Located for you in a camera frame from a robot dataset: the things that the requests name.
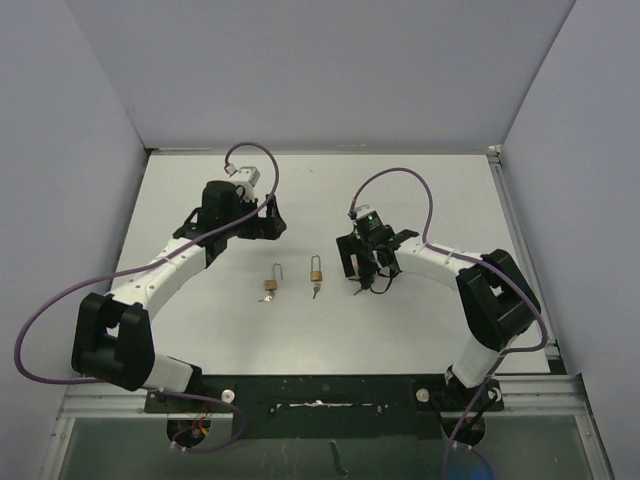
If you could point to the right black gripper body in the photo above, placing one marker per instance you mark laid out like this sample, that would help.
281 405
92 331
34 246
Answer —
367 249

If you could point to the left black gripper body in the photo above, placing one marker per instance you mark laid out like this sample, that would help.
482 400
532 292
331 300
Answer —
242 209

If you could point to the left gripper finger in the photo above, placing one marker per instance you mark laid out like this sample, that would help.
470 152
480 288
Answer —
272 212
265 229

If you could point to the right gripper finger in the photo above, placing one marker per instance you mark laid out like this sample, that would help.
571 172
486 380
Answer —
365 273
349 249

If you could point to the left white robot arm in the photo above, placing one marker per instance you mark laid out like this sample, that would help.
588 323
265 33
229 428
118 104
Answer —
113 340

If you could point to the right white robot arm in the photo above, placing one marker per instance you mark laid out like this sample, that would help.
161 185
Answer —
497 301

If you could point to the right brass padlock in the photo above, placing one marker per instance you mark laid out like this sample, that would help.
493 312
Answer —
316 275

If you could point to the brass padlock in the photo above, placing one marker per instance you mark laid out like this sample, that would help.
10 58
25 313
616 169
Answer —
316 275
271 284

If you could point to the left brass padlock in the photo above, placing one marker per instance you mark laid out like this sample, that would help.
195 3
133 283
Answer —
271 284

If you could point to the silver keys of left padlock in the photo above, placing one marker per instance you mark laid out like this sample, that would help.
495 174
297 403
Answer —
269 297

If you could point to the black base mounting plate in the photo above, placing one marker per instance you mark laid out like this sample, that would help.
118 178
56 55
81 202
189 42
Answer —
329 407

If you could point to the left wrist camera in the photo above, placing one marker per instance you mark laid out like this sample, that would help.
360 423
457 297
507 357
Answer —
246 177

